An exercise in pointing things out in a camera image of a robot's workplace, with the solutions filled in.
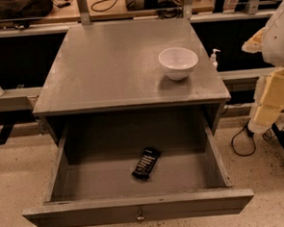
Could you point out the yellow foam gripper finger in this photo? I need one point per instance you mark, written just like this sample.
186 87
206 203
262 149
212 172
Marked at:
269 101
254 44

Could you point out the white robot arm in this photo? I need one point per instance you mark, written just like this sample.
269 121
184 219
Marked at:
273 43

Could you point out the grey open top drawer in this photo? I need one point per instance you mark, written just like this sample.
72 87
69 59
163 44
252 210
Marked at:
91 183

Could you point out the metal drawer knob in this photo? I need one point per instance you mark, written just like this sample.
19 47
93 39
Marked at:
140 217

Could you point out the white pump dispenser bottle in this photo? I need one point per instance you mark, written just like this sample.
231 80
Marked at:
213 57

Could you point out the white ceramic bowl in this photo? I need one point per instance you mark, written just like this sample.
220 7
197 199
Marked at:
178 62

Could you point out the grey wooden cabinet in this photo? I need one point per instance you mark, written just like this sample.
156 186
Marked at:
115 66

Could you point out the black bag on desk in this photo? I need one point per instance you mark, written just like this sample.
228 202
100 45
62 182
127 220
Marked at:
17 9

